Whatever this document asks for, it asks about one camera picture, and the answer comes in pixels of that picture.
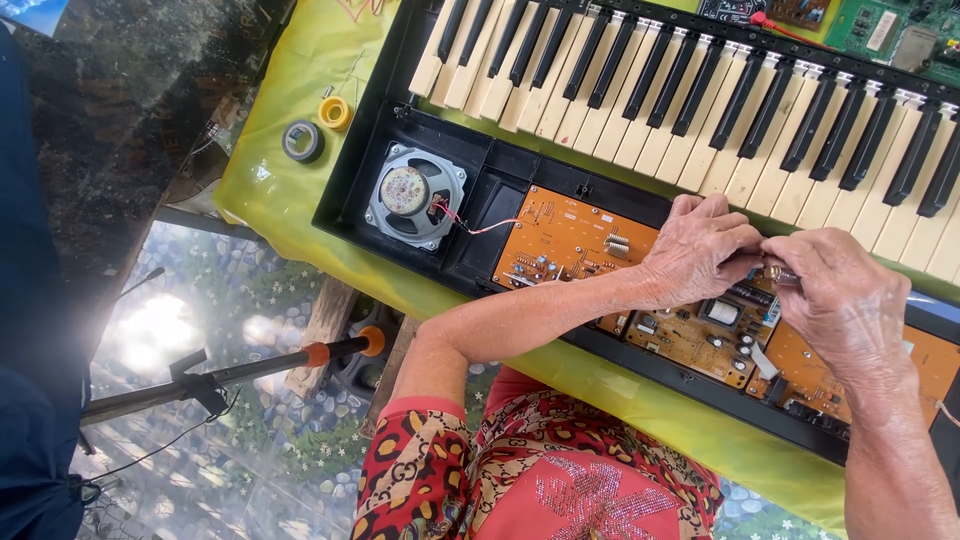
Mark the grey black tape roll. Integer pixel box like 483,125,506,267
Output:
282,120,327,165

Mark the green circuit board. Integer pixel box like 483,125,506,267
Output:
823,0,960,88

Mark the black stand cable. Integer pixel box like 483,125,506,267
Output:
79,384,244,487

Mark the yellow green tablecloth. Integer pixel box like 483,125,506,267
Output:
213,0,960,538

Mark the grey round speaker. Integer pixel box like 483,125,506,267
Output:
364,143,468,252

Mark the yellow tape roll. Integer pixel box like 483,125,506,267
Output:
317,95,354,132

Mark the person's left hand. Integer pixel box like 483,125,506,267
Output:
637,192,766,311

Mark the person's right hand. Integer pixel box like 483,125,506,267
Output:
760,228,914,378

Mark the red speaker wire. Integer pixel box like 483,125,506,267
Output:
431,199,524,236

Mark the red patterned shirt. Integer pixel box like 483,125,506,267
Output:
350,366,726,540

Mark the black orange microphone stand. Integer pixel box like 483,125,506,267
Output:
78,325,387,430

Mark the white ribbon cable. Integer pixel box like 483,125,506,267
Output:
750,343,782,381

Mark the thin red wire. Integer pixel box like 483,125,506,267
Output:
750,10,835,51

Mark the orange circuit board with coils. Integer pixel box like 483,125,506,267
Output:
492,184,663,336

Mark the weathered wooden table leg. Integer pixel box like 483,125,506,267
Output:
284,275,360,399

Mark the brown power circuit board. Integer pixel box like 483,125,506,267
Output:
624,279,781,390

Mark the small brown circuit board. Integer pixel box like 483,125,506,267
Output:
766,0,832,32

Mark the orange circuit board with sockets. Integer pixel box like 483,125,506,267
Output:
744,321,960,430

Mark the black keyboard case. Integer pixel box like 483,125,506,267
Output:
312,99,960,468

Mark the black and white key assembly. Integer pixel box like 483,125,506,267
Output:
408,0,960,285

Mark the dark blue cloth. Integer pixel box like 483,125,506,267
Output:
0,22,87,540

